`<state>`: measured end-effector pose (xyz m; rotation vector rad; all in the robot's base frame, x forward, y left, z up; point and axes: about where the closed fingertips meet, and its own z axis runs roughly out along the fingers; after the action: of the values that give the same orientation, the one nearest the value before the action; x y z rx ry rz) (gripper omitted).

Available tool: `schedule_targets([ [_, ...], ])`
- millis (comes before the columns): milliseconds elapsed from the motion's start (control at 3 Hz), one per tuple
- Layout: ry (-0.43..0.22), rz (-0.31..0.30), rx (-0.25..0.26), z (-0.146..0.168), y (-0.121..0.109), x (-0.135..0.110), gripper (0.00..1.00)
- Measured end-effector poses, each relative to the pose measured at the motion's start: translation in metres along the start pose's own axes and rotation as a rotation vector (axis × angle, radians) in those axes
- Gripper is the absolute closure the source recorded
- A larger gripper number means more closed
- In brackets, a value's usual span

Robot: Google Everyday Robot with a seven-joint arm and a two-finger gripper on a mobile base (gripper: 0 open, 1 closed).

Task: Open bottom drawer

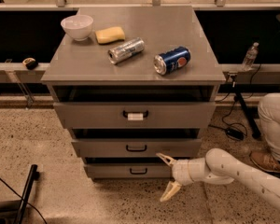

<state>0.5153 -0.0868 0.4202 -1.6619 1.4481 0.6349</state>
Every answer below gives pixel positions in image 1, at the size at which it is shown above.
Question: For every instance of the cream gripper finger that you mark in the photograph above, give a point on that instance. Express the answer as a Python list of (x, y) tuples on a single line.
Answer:
[(167, 159), (172, 189)]

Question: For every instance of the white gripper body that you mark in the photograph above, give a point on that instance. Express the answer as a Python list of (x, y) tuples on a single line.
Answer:
[(180, 172)]

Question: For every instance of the grey bottom drawer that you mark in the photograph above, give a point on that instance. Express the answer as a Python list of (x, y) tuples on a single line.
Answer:
[(127, 170)]

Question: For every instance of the grey drawer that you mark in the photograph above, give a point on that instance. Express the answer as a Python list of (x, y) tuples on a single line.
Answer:
[(141, 147), (123, 115), (127, 170)]

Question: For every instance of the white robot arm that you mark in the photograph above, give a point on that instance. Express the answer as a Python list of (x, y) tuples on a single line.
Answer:
[(219, 167)]

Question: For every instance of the grey middle drawer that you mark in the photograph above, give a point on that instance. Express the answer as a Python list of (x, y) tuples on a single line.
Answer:
[(141, 147)]

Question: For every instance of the grey top drawer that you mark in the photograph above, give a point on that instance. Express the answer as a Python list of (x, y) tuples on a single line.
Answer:
[(123, 115)]

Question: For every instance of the grey drawer cabinet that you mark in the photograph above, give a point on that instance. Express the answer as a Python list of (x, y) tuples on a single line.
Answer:
[(81, 72)]

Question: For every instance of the black stand leg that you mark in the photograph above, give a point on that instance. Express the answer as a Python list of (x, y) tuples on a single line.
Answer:
[(253, 125)]

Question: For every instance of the brown shoe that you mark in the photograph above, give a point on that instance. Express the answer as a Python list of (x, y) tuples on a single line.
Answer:
[(268, 161)]

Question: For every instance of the blue pepsi can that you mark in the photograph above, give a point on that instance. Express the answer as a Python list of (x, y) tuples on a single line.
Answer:
[(169, 61)]

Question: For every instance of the person leg beige trousers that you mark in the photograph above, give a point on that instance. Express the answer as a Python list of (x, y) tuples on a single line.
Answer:
[(269, 115)]

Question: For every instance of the silver can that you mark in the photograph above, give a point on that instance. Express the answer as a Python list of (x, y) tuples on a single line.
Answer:
[(126, 50)]

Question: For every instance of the clear plastic water bottle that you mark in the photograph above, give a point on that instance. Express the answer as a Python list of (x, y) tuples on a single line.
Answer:
[(250, 57)]

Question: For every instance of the black pole bottom left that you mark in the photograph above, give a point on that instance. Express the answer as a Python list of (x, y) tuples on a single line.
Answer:
[(33, 173)]

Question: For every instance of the yellow sponge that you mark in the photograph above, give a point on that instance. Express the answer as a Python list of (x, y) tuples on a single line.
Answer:
[(110, 35)]

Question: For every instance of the white bowl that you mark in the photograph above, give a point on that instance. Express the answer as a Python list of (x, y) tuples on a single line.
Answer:
[(78, 27)]

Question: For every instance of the black yellow tape measure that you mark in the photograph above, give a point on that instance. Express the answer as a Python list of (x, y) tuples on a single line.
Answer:
[(30, 63)]

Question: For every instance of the black power adapter with cable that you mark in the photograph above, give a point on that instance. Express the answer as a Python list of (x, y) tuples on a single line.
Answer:
[(235, 131)]

